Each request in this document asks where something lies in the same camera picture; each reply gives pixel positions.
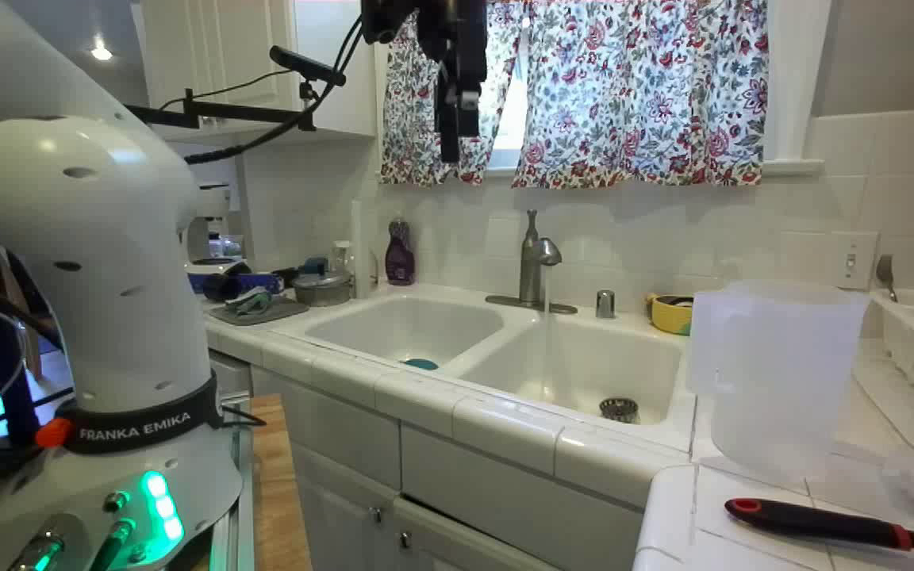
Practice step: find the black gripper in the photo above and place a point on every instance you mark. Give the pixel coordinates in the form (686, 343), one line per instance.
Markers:
(457, 41)

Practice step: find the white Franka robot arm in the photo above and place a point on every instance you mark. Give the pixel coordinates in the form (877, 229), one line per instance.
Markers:
(108, 275)

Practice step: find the narrow floral curtain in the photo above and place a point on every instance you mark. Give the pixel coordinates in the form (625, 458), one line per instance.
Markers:
(414, 104)

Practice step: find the purple bottle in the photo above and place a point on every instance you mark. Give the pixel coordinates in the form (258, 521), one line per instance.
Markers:
(400, 256)

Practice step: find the brushed metal faucet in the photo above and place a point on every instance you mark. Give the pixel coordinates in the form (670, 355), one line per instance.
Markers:
(530, 265)

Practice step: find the small white bottle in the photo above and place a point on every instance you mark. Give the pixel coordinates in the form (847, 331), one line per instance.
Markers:
(345, 259)

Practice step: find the wide floral curtain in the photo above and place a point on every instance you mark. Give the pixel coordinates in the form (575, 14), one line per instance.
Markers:
(647, 97)

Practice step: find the grey metal pot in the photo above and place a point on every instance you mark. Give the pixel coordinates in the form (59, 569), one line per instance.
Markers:
(324, 288)

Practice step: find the white upper cabinet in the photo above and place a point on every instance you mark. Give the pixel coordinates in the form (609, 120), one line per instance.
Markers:
(254, 52)

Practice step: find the metal soap dispenser stub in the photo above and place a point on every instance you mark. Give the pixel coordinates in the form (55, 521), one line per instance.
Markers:
(605, 303)

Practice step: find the teal plastic cup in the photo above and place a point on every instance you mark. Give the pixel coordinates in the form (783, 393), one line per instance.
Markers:
(421, 361)

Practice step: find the dark grey tray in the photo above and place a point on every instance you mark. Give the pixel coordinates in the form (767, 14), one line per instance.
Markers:
(260, 309)

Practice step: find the white double kitchen sink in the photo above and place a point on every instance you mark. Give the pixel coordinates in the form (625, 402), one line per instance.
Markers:
(584, 366)

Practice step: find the blue container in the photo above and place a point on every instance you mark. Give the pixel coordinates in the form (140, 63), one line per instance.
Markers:
(227, 279)

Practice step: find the yellow sponge holder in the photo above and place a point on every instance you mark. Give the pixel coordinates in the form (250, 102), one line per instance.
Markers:
(670, 314)

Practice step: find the white sink base cabinet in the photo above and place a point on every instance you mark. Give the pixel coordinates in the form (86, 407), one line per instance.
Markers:
(457, 496)

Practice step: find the black spatula with red trim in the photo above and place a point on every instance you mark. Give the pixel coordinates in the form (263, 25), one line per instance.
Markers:
(826, 521)

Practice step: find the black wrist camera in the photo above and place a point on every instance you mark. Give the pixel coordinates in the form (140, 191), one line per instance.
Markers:
(389, 19)

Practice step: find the black stereo camera bar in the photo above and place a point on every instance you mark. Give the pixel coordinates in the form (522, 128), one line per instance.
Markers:
(305, 63)

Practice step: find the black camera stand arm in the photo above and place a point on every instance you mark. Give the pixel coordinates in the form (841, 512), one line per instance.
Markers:
(224, 108)

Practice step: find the white window frame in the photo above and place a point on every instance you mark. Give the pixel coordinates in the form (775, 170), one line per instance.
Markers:
(793, 83)

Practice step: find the white wall outlet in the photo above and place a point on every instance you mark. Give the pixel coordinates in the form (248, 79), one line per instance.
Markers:
(857, 262)

